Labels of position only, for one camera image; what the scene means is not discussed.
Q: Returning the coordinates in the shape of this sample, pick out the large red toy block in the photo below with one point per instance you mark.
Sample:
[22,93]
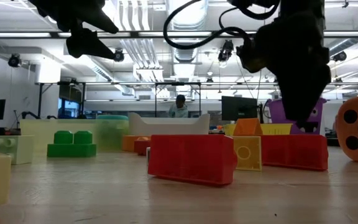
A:
[191,158]

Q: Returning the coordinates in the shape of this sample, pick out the blue lit display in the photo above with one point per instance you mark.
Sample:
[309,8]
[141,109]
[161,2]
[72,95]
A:
[68,109]

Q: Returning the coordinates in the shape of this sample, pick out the black ceiling spotlight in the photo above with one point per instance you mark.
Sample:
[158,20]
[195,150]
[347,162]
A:
[225,51]
[118,55]
[14,60]
[340,56]

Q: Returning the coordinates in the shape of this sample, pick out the small yellow toy block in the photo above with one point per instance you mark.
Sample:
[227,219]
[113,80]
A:
[253,161]

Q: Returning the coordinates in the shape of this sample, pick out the yellow mesh basket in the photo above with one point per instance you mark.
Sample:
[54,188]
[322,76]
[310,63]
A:
[275,129]

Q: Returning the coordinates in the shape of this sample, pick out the teal foam die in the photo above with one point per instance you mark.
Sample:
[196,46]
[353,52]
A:
[112,117]

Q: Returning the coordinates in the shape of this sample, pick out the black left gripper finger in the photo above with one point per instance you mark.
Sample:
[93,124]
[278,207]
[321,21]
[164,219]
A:
[85,43]
[101,23]

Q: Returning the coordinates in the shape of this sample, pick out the white plastic bin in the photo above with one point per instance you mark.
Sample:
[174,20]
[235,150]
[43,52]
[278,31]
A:
[166,127]

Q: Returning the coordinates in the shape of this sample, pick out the black computer monitor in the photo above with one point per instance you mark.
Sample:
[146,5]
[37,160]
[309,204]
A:
[239,107]

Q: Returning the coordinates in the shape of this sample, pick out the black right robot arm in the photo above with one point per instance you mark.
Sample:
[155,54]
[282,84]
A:
[300,7]

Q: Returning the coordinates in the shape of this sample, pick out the orange stepped toy block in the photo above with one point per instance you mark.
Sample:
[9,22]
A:
[247,127]

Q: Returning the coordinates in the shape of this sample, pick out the light green toy block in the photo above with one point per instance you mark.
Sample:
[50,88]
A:
[20,149]

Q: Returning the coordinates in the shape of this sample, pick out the orange long toy block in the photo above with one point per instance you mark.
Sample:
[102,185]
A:
[127,143]

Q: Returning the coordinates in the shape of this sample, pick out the person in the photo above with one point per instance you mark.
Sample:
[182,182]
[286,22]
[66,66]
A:
[179,109]

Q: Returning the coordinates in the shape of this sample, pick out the black background workstation frame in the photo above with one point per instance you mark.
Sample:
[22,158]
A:
[177,83]

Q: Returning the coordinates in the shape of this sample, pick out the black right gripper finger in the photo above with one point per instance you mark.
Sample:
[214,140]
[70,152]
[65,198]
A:
[303,93]

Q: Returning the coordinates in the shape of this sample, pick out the black background robot arm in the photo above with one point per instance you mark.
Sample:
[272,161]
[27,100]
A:
[30,114]

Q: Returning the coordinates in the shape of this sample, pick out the purple monster face bucket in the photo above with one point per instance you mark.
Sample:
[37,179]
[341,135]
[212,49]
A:
[275,115]

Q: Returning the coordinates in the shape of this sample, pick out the green two-stud toy block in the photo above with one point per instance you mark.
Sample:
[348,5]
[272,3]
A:
[70,151]

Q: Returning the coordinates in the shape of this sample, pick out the small dark red cube block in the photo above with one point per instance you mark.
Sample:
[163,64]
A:
[141,147]

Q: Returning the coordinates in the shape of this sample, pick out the silver ceiling duct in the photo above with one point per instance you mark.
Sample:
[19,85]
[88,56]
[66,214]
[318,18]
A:
[186,18]

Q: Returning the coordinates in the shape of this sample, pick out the orange foam die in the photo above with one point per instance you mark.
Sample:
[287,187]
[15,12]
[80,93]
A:
[340,127]

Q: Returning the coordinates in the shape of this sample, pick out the yellow translucent plastic bin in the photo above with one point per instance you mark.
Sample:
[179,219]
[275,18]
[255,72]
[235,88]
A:
[42,130]

